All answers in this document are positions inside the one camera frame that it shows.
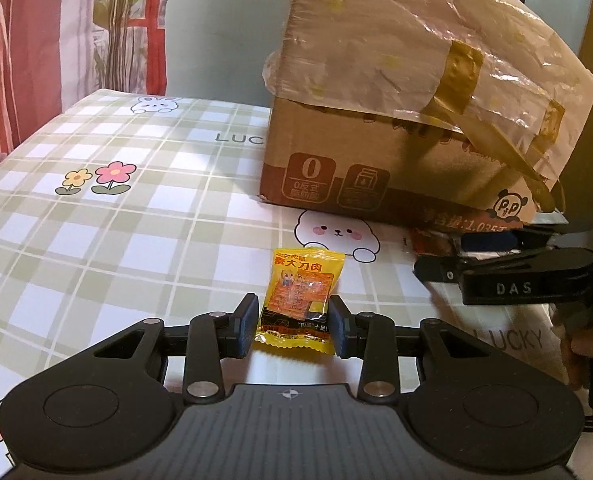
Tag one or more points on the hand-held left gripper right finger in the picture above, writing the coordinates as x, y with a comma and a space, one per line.
344, 332

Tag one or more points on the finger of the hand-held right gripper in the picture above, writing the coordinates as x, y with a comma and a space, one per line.
491, 244
439, 269

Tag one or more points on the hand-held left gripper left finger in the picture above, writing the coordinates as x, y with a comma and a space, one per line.
241, 330

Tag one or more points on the small red snack packet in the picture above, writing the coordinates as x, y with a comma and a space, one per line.
429, 242

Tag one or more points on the small yellow orange snack packet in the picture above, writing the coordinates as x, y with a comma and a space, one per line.
299, 295

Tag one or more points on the person's right hand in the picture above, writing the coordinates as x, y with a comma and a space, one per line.
579, 355

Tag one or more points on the checked cartoon tablecloth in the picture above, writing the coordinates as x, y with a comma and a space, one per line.
151, 210

